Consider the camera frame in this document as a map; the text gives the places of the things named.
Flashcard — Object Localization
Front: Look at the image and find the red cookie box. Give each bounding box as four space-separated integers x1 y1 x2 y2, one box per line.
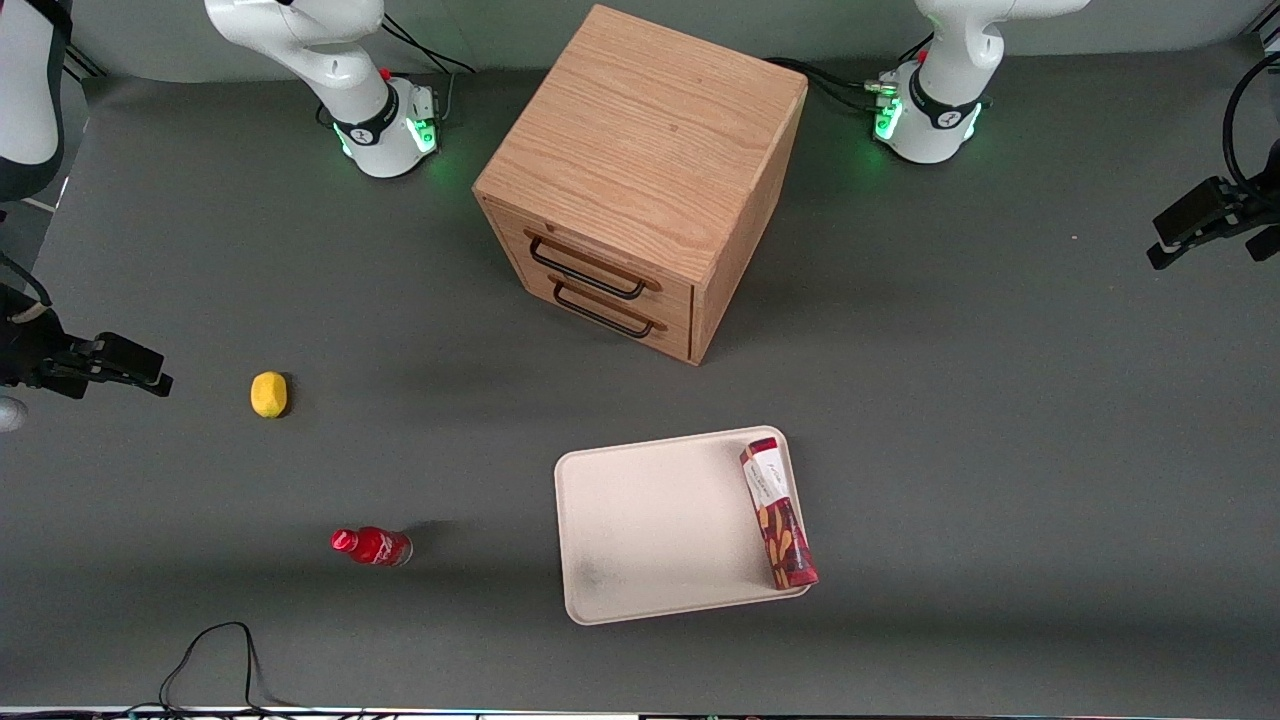
740 437 820 590

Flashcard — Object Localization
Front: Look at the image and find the black drawer handle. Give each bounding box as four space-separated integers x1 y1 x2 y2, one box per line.
527 236 648 300
552 282 656 339

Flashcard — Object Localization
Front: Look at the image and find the wooden drawer cabinet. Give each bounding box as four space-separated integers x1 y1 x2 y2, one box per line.
472 4 809 366

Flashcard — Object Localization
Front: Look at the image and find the black right base cable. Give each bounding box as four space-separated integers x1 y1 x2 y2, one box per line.
380 15 477 77

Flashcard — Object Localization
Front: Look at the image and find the yellow lemon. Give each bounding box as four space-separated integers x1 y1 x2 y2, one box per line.
250 371 289 419

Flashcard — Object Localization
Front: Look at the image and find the thin black table cable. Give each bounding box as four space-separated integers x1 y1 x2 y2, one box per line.
160 622 301 716

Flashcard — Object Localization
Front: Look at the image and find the red cola bottle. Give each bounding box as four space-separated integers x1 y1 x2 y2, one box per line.
330 526 414 568

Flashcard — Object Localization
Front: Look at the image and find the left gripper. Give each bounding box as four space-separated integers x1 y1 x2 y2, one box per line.
1148 140 1280 269

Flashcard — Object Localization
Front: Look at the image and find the white rectangular tray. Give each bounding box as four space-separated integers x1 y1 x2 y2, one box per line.
554 426 814 626

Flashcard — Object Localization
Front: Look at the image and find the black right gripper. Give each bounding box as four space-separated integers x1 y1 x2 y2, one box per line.
0 288 174 399

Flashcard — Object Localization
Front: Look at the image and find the thick black left base cable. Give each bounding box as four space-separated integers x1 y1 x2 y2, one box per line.
765 57 893 113

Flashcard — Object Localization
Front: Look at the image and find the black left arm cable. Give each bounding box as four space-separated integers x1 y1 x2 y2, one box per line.
1222 55 1280 201

